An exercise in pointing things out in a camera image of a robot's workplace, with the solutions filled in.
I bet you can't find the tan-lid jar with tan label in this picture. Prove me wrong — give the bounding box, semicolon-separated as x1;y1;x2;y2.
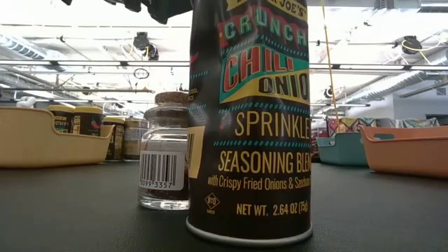
122;117;150;162

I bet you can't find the long ceiling light bar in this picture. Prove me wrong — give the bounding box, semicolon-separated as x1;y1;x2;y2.
0;59;448;71

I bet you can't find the teal plastic bin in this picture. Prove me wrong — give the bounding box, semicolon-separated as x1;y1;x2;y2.
316;132;369;167

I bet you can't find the silver spiral air duct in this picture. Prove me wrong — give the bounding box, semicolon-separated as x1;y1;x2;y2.
0;34;48;61
344;69;426;105

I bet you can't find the orange plastic bin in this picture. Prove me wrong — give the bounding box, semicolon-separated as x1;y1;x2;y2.
359;125;448;180

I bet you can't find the white rounded object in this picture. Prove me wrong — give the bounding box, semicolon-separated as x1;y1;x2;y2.
15;96;38;109

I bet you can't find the cork-stoppered glass spice jar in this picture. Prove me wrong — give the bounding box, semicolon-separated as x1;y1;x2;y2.
137;91;190;211

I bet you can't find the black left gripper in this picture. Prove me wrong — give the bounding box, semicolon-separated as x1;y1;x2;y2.
104;0;193;25

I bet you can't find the colourful patterned cloth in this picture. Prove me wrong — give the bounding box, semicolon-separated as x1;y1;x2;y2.
325;116;440;134

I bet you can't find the yellow-lid chili onion seasoning can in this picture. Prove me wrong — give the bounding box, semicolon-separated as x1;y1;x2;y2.
72;106;104;137
185;0;314;248
48;104;76;134
102;117;126;162

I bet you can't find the yellow plastic bin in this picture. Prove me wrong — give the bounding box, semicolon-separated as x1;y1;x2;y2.
0;106;116;169

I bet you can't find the yellow power cable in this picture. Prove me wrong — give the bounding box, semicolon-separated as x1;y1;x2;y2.
320;0;341;122

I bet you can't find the grey ceiling conduit pipe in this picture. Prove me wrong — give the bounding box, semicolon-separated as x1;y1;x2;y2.
0;87;156;94

